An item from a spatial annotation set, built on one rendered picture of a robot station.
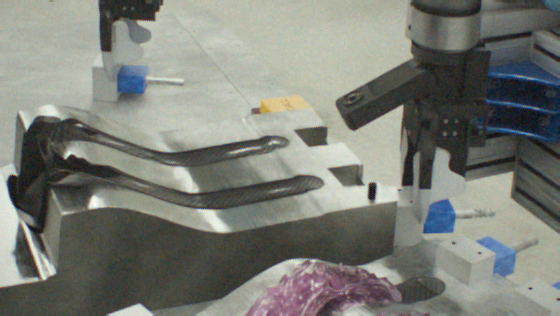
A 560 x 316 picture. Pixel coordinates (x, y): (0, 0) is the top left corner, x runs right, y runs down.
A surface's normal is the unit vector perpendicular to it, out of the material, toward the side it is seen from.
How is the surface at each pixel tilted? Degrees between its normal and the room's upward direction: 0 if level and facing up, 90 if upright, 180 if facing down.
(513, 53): 90
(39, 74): 0
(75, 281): 90
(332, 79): 0
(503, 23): 90
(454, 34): 90
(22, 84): 0
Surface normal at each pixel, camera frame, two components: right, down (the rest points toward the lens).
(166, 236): 0.36, 0.43
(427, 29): -0.61, 0.33
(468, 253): 0.04, -0.90
